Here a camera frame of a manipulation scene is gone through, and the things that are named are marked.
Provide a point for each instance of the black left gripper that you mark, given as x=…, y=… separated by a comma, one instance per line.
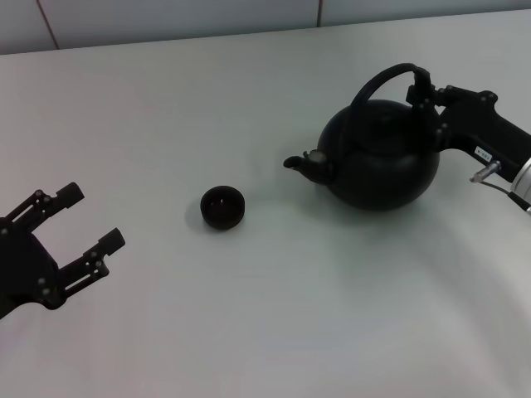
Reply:
x=25, y=265

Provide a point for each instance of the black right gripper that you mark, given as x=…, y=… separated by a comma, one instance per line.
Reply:
x=481, y=124

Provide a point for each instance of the black round teapot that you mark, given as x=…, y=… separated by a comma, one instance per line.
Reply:
x=381, y=174

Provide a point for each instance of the small black teacup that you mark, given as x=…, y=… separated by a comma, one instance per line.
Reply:
x=222, y=207

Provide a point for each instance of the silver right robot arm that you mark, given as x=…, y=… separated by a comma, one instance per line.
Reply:
x=523, y=178

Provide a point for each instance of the white backdrop panel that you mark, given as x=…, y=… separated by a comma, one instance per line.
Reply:
x=207, y=16

